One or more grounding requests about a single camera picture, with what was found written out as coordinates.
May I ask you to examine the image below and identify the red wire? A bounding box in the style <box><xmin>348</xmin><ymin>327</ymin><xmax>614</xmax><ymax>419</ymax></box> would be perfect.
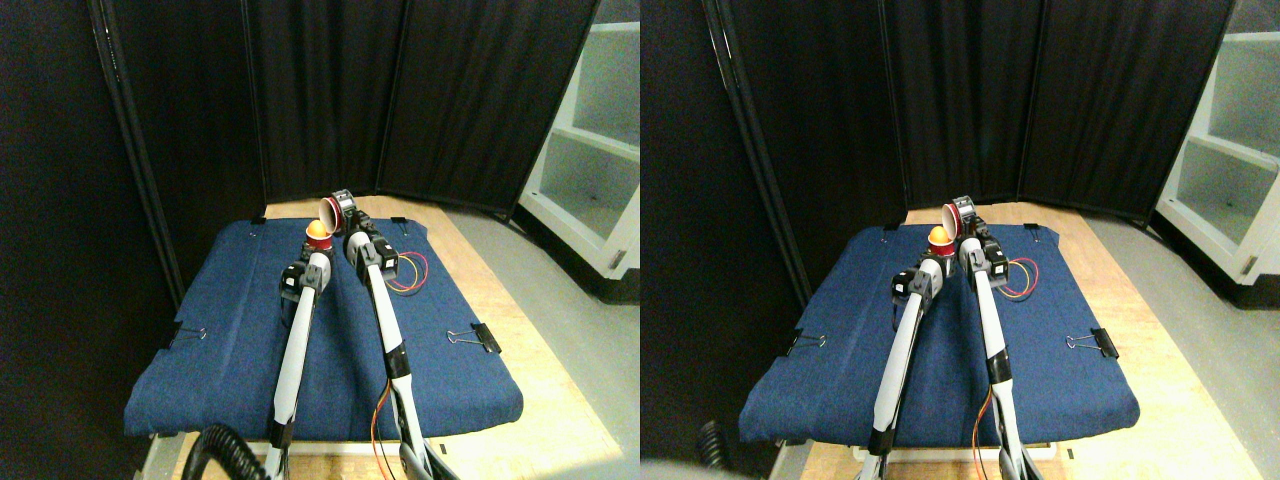
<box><xmin>385</xmin><ymin>252</ymin><xmax>429</xmax><ymax>296</ymax></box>
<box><xmin>998</xmin><ymin>257</ymin><xmax>1039</xmax><ymax>301</ymax></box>

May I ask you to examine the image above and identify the black ribbed hose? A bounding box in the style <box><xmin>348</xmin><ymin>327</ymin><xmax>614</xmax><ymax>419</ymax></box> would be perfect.
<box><xmin>700</xmin><ymin>420</ymin><xmax>732</xmax><ymax>471</ymax></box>
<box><xmin>187</xmin><ymin>425</ymin><xmax>266</xmax><ymax>480</ymax></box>

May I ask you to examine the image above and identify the orange wire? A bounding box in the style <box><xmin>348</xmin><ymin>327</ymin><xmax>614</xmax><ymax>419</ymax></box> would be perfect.
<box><xmin>972</xmin><ymin>385</ymin><xmax>997</xmax><ymax>480</ymax></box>
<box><xmin>370</xmin><ymin>378</ymin><xmax>401</xmax><ymax>480</ymax></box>

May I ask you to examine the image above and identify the dark blue cloth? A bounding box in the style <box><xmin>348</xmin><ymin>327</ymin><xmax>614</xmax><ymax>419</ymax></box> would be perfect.
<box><xmin>740</xmin><ymin>222</ymin><xmax>1140</xmax><ymax>447</ymax></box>
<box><xmin>125</xmin><ymin>216</ymin><xmax>524</xmax><ymax>441</ymax></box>

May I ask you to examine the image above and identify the white shelf unit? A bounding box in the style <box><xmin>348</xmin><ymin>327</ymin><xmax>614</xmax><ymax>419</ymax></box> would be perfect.
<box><xmin>1153</xmin><ymin>35</ymin><xmax>1280</xmax><ymax>288</ymax></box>
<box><xmin>517</xmin><ymin>25</ymin><xmax>641</xmax><ymax>281</ymax></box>

